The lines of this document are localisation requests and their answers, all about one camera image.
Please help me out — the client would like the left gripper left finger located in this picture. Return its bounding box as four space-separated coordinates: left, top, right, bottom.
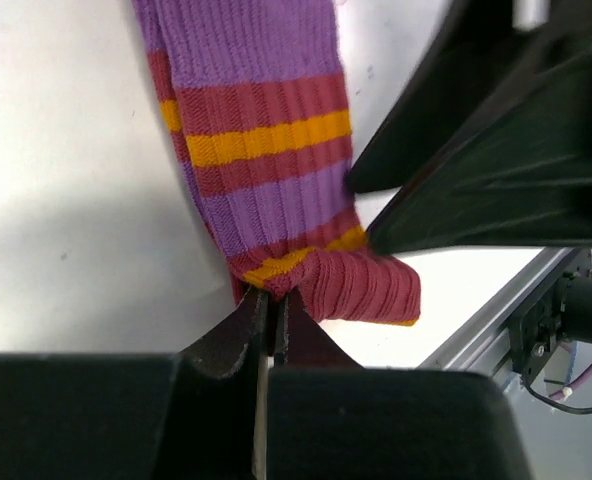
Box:
0 289 268 479

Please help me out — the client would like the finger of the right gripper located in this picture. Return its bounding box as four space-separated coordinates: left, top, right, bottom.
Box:
368 39 592 254
345 0 567 196

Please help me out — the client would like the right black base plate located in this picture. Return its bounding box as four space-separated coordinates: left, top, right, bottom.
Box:
508 249 592 385

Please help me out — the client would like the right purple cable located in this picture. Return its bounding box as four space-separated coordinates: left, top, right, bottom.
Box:
548 344 592 404

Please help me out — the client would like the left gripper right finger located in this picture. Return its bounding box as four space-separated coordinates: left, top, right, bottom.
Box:
268 291 532 479

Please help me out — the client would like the aluminium frame rail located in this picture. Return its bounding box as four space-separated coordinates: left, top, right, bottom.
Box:
419 248 592 379

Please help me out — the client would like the maroon purple striped sock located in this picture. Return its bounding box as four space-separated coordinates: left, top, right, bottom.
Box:
133 0 421 325

